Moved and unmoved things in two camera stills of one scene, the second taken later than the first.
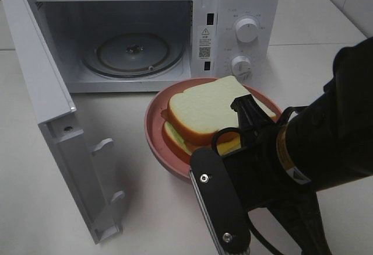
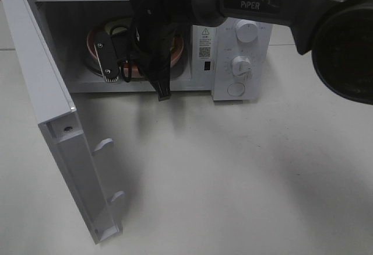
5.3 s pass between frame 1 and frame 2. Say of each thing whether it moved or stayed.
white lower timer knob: stayed
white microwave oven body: stayed
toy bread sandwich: moved
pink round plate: moved
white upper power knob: stayed
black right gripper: moved
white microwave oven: stayed
